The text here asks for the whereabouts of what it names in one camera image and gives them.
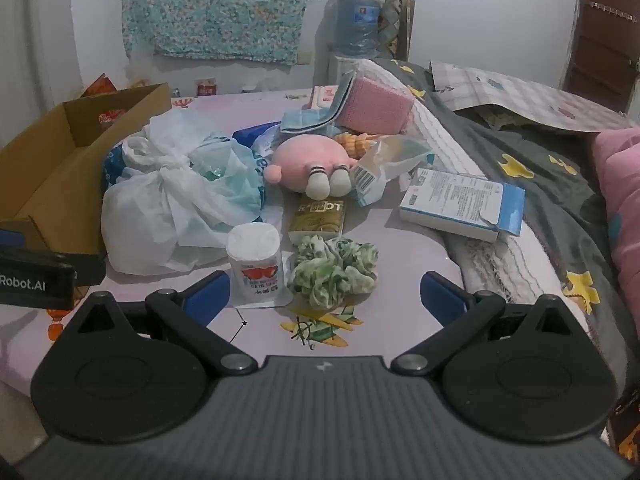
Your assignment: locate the grey blanket yellow print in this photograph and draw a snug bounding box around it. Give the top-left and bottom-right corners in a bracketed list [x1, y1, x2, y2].
[372, 57, 640, 411]

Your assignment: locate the pink wet wipes packet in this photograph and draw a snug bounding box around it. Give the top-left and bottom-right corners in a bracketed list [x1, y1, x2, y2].
[302, 85, 346, 111]

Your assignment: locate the white yogurt cup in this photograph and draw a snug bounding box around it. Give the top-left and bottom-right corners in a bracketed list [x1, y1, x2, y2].
[226, 222, 294, 309]

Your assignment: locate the light blue checkered cloth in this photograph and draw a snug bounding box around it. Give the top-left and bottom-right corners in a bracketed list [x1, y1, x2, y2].
[280, 72, 358, 135]

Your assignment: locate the metal hook rail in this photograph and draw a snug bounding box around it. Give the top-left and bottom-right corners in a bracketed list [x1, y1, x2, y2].
[587, 1, 632, 20]

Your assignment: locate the checkered printed sheet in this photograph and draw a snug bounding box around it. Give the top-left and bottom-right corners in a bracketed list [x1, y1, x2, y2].
[430, 60, 640, 133]

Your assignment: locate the clear plastic packet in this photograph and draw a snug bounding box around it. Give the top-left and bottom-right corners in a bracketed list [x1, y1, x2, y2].
[350, 137, 433, 206]

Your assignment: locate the pink plush toy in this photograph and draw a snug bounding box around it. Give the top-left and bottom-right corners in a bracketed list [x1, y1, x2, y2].
[263, 135, 361, 199]

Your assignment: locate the brown wooden door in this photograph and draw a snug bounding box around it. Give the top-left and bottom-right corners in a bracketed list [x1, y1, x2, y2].
[562, 0, 640, 113]

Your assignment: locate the blue white carton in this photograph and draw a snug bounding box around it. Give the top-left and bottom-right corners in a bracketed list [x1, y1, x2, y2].
[398, 167, 526, 244]

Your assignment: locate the pink pillow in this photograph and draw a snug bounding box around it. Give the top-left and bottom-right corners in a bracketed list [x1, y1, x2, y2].
[590, 127, 640, 306]

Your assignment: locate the white water dispenser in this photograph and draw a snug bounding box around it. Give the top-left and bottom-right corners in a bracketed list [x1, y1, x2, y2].
[325, 52, 371, 86]

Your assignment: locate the white tied plastic bag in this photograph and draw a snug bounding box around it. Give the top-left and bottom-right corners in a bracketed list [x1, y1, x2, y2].
[100, 110, 237, 277]

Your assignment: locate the green floral scrunchie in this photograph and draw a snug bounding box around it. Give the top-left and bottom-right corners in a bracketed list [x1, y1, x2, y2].
[287, 236, 379, 310]

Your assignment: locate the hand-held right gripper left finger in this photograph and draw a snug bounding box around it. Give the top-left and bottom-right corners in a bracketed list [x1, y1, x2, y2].
[75, 270, 258, 376]

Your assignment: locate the light blue plastic bag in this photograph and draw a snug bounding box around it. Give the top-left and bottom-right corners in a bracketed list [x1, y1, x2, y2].
[190, 135, 266, 226]

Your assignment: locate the gold foil packet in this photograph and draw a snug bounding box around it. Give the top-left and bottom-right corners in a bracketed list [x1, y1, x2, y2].
[287, 195, 347, 241]

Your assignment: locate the orange striped sock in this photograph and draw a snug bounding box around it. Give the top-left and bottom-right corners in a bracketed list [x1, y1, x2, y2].
[332, 131, 381, 159]

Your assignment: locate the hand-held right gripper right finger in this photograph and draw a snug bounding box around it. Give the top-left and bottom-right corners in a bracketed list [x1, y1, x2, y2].
[390, 270, 573, 377]

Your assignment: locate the pink sponge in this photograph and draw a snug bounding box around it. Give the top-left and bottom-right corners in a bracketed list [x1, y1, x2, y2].
[336, 79, 416, 136]

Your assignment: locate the red snack bag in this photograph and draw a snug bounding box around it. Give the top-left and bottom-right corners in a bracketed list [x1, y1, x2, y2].
[80, 72, 118, 98]

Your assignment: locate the black star necklace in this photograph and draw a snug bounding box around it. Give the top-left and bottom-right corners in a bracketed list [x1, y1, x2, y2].
[229, 307, 251, 346]

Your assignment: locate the patterned gift bag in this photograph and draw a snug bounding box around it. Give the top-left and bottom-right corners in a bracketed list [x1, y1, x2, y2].
[375, 0, 416, 61]

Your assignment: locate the brown cardboard box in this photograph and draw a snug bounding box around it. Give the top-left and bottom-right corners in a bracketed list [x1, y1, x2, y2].
[0, 82, 173, 262]

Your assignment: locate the blue white packet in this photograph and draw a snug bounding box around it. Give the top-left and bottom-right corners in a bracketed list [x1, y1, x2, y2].
[232, 121, 286, 161]

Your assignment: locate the large water jug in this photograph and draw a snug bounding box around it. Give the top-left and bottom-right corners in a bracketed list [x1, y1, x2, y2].
[327, 0, 383, 58]

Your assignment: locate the blue floral cloth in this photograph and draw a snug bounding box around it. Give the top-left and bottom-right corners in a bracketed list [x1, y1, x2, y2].
[121, 0, 327, 66]

